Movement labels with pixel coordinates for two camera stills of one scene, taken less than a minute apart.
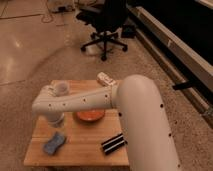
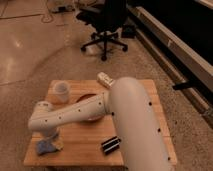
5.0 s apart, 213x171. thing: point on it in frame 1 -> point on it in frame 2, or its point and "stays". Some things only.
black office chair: (109, 17) stays
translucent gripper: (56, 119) -> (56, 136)
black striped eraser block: (113, 144) stays
